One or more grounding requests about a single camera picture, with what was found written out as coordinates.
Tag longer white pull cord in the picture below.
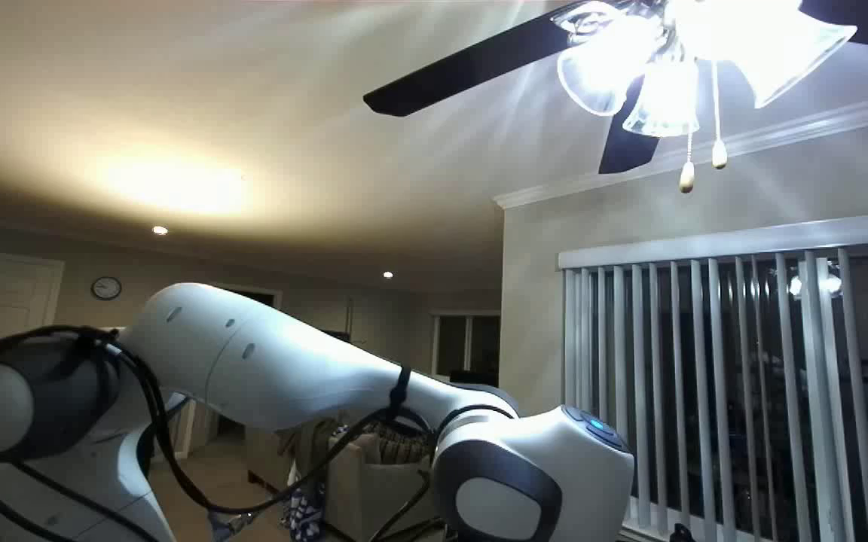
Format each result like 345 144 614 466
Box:
679 59 702 197

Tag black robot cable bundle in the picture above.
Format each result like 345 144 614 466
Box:
0 322 517 542

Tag dark framed window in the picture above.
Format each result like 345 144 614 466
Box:
431 311 504 387

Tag glass fan light shade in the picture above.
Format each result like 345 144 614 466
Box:
622 55 704 142
551 7 662 120
672 0 863 113

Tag beige sofa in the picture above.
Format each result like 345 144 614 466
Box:
248 425 447 542

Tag ornate fan motor housing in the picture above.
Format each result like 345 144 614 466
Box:
563 0 679 35

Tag white blind valance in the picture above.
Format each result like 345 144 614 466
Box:
555 207 868 271

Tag round wall clock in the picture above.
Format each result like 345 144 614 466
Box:
88 275 122 306

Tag blue floral cloth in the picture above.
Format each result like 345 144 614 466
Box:
284 478 330 542

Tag white vertical window blinds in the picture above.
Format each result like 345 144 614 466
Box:
556 245 868 542

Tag white panel door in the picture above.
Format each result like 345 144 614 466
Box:
0 248 65 377

